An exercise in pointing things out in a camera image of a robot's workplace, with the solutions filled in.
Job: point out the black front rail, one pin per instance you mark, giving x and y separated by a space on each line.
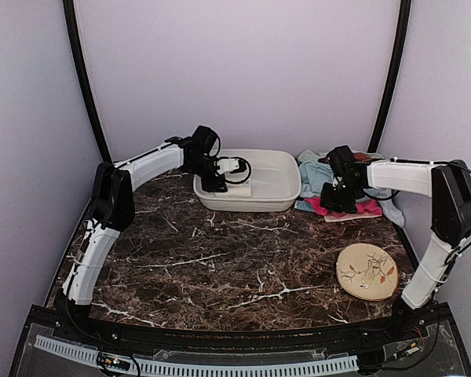
352 338

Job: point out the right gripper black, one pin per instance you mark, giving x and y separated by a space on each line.
326 201

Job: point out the light blue towel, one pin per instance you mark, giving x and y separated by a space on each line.
315 174

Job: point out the right black frame post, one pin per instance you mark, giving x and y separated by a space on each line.
392 75

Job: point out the white slotted cable duct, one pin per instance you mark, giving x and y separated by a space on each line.
176 363

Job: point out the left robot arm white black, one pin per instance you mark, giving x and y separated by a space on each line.
112 208

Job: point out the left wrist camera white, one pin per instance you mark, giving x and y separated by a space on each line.
230 165

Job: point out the white plastic basin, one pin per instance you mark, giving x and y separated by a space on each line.
275 182

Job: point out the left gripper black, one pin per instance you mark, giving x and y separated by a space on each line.
214 185

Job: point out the round floral wooden plate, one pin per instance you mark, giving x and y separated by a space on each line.
367 272

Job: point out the left black frame post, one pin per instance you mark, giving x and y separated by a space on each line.
83 79

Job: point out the white embroidered towel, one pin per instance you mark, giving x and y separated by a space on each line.
239 190

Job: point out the pink towel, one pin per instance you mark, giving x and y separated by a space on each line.
364 210

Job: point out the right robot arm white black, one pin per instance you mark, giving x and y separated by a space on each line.
447 184

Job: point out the dark red towel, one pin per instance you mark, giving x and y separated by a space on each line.
359 157

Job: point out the black frame post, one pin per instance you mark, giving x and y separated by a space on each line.
83 79
392 75

